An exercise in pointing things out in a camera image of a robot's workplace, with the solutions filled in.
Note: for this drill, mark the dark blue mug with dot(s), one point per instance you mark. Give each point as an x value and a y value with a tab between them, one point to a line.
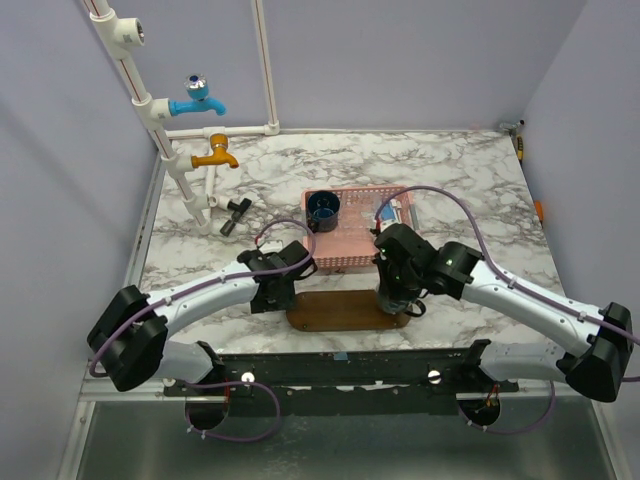
322	211

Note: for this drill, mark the brown oval wooden tray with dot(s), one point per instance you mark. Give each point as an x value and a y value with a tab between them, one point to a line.
341	311

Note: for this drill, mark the orange clip on wall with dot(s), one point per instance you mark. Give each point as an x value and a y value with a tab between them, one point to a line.
539	210

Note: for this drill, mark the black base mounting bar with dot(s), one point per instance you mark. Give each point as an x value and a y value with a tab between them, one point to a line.
350	383

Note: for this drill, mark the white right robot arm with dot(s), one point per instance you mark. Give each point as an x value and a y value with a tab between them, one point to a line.
586	347

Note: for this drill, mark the white pvc pipe frame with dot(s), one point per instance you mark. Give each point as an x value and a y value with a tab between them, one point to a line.
119	36

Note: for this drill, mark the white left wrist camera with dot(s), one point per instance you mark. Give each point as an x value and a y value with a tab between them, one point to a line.
272	246

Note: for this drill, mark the blue plastic faucet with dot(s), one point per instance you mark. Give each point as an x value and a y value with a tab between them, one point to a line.
197	89

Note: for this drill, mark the dark green ceramic mug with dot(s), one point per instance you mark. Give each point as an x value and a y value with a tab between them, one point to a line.
413	308

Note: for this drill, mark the black t-handle valve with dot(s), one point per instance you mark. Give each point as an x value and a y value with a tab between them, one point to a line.
237	211

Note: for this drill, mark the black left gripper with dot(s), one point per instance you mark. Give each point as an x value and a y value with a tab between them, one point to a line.
287	301

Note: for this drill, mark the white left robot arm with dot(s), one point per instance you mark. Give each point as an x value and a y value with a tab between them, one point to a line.
131	340

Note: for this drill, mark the orange plastic faucet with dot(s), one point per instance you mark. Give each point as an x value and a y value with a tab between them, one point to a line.
219	154

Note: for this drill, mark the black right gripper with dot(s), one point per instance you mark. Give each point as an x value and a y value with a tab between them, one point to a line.
386	285

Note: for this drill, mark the pink perforated plastic basket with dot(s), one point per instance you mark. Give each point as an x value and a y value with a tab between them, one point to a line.
344	247

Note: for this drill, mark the yellow black tool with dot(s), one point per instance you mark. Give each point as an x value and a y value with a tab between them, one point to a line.
519	141

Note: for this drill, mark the grey toothbrush beside basket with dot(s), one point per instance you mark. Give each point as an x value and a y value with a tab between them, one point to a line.
415	218

